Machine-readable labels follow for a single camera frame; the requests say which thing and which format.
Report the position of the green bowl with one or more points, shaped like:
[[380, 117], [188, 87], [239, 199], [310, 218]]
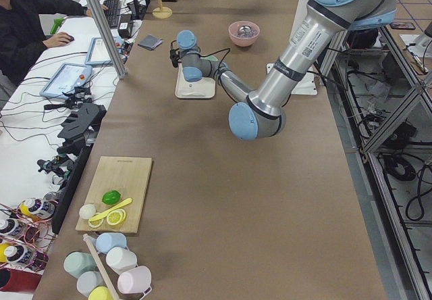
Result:
[[210, 58]]

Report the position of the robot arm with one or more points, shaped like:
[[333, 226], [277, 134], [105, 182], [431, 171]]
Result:
[[259, 113]]

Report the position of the grey purple folded cloths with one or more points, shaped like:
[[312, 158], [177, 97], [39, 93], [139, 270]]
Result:
[[150, 42]]

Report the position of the cream rabbit tray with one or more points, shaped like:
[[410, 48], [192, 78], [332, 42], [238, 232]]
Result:
[[203, 89]]

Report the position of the wooden mug tree stand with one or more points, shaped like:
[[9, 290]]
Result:
[[161, 11]]

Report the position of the pink bowl with ice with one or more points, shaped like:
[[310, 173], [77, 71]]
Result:
[[241, 42]]

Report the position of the metal ice scoop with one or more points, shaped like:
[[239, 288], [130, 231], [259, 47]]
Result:
[[245, 31]]

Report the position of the black keyboard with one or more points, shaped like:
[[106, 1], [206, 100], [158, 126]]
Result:
[[112, 13]]

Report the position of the blue tablet far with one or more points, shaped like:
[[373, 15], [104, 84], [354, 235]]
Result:
[[97, 54]]

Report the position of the blue tablet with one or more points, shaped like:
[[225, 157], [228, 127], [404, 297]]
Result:
[[97, 54], [67, 77]]

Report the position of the blue tablet near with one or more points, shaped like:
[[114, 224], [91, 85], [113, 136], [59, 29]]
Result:
[[67, 77]]

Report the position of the black holder stand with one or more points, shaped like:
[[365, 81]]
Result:
[[74, 127]]

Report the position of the bamboo cutting board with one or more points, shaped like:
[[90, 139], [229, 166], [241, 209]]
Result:
[[122, 182]]

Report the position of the yellow plastic knife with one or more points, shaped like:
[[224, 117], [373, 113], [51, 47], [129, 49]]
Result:
[[105, 213]]

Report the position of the green lime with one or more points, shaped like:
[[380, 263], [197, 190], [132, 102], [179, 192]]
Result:
[[111, 197]]

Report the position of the person in black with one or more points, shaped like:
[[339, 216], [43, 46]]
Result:
[[22, 38]]

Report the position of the front lemon slice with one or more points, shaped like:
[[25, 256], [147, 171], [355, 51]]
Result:
[[116, 217]]

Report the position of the lemon slice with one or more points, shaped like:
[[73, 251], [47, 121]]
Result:
[[96, 221], [116, 217]]

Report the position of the rear lemon slice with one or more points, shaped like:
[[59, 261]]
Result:
[[96, 221]]

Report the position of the light blue cup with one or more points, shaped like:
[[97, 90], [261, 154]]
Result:
[[108, 240]]

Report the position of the yellow sauce bottle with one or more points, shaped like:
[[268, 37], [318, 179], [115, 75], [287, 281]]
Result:
[[40, 208]]

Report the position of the white cup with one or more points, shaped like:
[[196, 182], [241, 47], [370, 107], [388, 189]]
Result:
[[121, 260]]

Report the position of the pink cup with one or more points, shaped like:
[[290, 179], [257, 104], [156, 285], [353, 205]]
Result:
[[136, 280]]

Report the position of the sage green cup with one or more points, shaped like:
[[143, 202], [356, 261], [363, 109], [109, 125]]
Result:
[[77, 263]]

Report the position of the grey green cup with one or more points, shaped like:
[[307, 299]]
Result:
[[88, 281]]

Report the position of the yellow cup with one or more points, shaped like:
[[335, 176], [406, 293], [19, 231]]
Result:
[[100, 293]]

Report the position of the aluminium frame post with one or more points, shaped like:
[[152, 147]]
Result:
[[106, 35]]

